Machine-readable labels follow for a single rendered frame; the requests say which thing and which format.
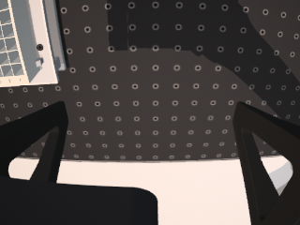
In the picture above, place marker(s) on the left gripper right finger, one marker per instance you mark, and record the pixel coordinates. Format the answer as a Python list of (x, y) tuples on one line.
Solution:
[(264, 206)]

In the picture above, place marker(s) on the white grid rack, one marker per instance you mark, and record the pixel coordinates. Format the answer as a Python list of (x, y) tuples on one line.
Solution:
[(16, 45)]

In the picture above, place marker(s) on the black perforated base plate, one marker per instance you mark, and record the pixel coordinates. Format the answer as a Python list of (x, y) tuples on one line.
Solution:
[(153, 81)]

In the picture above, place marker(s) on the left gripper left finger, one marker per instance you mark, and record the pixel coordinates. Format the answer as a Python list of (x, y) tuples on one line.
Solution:
[(18, 135)]

